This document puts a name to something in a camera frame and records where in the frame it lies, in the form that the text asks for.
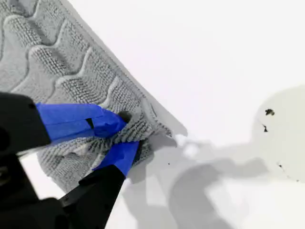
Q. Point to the grey white-striped towel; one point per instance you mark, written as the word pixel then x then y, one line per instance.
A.
pixel 71 71

